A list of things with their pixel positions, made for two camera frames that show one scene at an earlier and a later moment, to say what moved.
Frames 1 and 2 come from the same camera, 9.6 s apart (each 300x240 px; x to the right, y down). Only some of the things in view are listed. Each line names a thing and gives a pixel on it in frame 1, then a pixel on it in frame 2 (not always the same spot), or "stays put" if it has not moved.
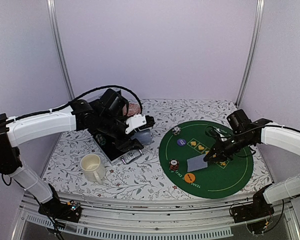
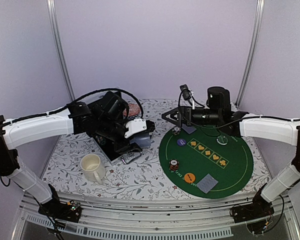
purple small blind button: (181, 142) stays put
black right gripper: (221, 155) to (180, 111)
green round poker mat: (182, 151) stays put
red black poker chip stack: (174, 164) stays put
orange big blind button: (189, 177) stays put
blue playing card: (196, 163) to (207, 183)
